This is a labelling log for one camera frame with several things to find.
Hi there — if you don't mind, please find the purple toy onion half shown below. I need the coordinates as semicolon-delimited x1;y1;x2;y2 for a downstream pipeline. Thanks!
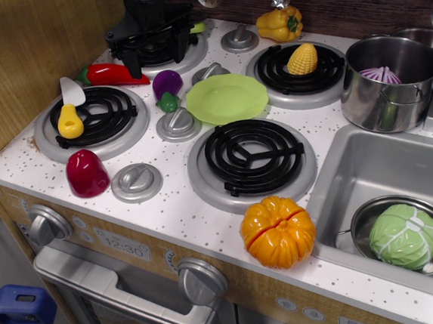
359;66;401;85

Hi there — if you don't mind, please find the right grey oven dial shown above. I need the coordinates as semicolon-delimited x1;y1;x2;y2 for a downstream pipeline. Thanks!
177;257;229;309

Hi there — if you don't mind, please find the small steel pan in sink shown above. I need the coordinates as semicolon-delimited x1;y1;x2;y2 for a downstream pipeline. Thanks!
333;195;433;276

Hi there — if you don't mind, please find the dark red toy pepper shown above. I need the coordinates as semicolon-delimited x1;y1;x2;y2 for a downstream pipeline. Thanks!
66;149;110;199

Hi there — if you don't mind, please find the grey stovetop knob rear centre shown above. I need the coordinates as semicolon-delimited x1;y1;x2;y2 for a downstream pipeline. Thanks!
191;62;230;85

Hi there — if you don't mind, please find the large steel pot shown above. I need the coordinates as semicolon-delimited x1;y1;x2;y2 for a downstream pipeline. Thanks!
341;36;433;133

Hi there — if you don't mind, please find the grey oven door handle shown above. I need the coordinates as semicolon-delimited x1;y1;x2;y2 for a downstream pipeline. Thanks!
33;247;218;324

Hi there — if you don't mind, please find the grey stovetop knob back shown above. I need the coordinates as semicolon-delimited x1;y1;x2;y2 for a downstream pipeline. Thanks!
221;24;259;54

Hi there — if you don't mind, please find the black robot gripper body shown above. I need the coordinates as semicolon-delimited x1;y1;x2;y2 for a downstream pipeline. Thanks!
105;0;194;42

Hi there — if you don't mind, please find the yellow handled toy knife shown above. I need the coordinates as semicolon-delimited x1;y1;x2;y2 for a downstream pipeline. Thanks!
57;77;86;139

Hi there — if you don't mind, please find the back left black burner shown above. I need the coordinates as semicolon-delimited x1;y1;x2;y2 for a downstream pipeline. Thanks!
107;33;207;78

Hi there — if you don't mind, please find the grey oven dial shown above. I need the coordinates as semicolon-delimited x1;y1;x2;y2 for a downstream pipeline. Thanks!
28;204;74;247
177;257;229;309

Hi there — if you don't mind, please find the blue device lower left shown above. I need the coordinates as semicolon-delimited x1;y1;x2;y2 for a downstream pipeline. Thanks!
0;285;57;324

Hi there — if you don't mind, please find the grey stovetop knob front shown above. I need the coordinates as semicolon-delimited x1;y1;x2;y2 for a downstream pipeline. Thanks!
111;162;163;204

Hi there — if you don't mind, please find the red toy chili pepper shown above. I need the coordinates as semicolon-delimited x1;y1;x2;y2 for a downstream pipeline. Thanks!
76;63;150;86

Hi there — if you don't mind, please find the front right black burner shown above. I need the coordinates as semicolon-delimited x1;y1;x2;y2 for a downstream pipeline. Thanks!
187;119;317;214

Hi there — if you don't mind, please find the front left black burner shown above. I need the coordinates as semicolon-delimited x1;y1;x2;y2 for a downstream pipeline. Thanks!
34;86;149;163

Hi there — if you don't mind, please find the back right black burner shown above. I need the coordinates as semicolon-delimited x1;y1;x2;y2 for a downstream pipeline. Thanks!
246;42;346;110

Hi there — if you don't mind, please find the left grey oven dial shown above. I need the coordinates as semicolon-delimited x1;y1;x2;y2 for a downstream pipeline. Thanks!
28;204;74;247

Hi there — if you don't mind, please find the black burner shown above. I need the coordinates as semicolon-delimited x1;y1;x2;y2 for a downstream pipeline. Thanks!
34;86;149;163
107;33;207;78
246;42;346;110
187;119;317;214

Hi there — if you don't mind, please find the purple toy eggplant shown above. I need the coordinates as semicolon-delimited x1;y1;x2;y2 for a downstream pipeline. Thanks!
153;70;183;113

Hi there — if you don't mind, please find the green toy cabbage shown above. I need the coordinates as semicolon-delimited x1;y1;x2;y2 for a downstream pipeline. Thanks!
369;204;433;270

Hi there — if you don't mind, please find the light green plastic plate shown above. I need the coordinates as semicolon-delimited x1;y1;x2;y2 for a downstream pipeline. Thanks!
186;73;269;125

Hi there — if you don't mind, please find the yellow toy bell pepper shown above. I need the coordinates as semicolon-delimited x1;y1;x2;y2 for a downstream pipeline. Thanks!
255;5;303;43

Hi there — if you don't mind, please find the orange toy pumpkin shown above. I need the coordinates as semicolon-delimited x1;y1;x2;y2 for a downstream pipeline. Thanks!
240;196;317;269

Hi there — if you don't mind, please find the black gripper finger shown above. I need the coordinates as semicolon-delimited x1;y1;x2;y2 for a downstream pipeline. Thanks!
169;29;190;63
122;49;142;79

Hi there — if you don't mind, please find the grey stovetop knob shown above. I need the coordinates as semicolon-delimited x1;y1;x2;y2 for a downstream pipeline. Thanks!
111;162;163;204
156;106;202;143
221;24;259;54
191;62;230;85

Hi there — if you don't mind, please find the grey toy sink basin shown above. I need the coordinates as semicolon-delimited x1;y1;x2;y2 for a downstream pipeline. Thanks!
308;125;433;292

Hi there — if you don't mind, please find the grey stovetop knob middle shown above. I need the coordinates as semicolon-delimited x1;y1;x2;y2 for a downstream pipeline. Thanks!
156;106;202;143

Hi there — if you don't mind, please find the yellow toy corn cob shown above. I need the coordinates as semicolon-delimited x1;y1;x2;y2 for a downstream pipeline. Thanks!
287;43;318;76

